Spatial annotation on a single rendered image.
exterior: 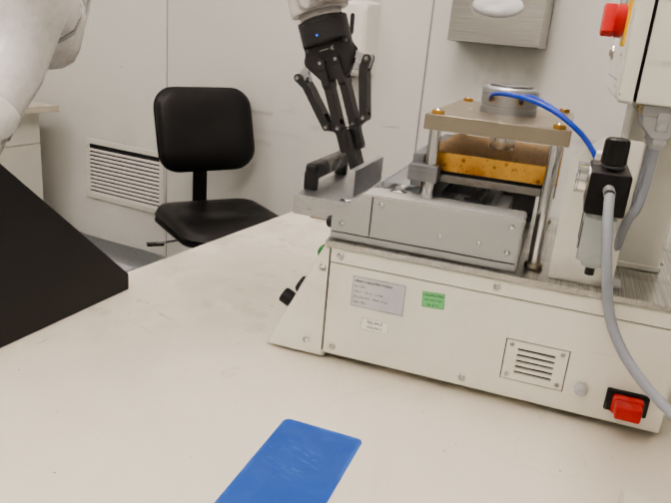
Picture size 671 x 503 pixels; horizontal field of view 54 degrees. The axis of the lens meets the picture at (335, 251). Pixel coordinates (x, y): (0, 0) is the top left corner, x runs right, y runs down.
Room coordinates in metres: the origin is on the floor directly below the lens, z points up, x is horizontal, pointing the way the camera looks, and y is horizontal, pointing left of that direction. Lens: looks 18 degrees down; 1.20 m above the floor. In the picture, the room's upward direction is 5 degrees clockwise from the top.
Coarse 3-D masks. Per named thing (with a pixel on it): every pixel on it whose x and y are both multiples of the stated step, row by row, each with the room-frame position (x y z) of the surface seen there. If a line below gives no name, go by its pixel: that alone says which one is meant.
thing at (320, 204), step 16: (336, 176) 1.09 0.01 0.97; (352, 176) 0.95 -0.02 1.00; (368, 176) 1.02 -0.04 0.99; (304, 192) 0.95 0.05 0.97; (320, 192) 0.96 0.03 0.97; (336, 192) 0.97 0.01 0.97; (352, 192) 0.95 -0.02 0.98; (304, 208) 0.93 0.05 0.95; (320, 208) 0.93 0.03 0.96; (336, 208) 0.92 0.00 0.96
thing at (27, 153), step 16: (32, 112) 3.03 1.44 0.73; (48, 112) 3.11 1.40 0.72; (32, 128) 3.12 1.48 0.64; (16, 144) 3.04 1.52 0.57; (32, 144) 3.12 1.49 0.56; (0, 160) 2.96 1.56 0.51; (16, 160) 3.03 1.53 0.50; (32, 160) 3.11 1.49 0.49; (16, 176) 3.03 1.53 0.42; (32, 176) 3.10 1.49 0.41
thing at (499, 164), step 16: (448, 144) 0.96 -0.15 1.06; (464, 144) 0.97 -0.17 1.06; (480, 144) 0.99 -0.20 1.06; (496, 144) 0.95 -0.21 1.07; (512, 144) 0.95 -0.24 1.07; (528, 144) 1.03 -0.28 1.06; (448, 160) 0.88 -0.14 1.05; (464, 160) 0.87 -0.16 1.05; (480, 160) 0.87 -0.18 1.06; (496, 160) 0.86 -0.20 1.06; (512, 160) 0.87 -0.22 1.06; (528, 160) 0.88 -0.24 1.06; (544, 160) 0.89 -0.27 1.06; (560, 160) 0.91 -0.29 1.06; (448, 176) 0.88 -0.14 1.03; (464, 176) 0.88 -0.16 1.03; (480, 176) 0.87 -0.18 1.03; (496, 176) 0.86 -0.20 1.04; (512, 176) 0.84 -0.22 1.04; (528, 176) 0.85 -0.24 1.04; (512, 192) 0.85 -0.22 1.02; (528, 192) 0.85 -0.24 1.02
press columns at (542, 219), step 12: (432, 132) 0.86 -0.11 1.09; (432, 144) 0.86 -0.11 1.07; (432, 156) 0.86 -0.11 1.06; (552, 156) 0.81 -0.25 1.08; (552, 168) 0.81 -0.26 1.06; (552, 180) 0.81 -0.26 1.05; (432, 192) 0.86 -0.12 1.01; (540, 192) 0.82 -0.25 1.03; (552, 192) 0.81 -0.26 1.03; (540, 204) 0.81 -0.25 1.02; (540, 216) 0.81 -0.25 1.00; (540, 228) 0.81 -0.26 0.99; (540, 240) 0.81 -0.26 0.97; (540, 252) 0.81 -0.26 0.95; (528, 264) 0.81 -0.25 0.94; (540, 264) 0.81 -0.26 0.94
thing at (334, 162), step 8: (336, 152) 1.09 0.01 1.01; (320, 160) 1.01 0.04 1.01; (328, 160) 1.02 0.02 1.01; (336, 160) 1.05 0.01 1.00; (344, 160) 1.09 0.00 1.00; (312, 168) 0.97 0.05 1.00; (320, 168) 0.98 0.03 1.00; (328, 168) 1.01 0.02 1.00; (336, 168) 1.05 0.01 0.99; (344, 168) 1.10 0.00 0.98; (312, 176) 0.97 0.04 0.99; (320, 176) 0.98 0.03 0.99; (304, 184) 0.97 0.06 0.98; (312, 184) 0.97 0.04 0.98
